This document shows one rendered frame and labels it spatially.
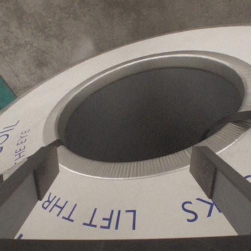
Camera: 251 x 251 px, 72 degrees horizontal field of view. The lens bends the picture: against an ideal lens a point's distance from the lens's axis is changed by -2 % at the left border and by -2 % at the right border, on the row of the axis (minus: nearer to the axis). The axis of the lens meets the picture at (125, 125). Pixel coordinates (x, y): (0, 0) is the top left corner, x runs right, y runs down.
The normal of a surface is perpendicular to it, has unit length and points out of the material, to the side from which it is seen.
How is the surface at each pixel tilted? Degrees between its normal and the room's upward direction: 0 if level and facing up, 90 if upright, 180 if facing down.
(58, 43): 0
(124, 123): 36
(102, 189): 90
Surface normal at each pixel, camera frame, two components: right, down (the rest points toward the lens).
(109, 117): 0.64, 0.32
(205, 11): -0.10, 0.63
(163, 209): -0.28, -0.76
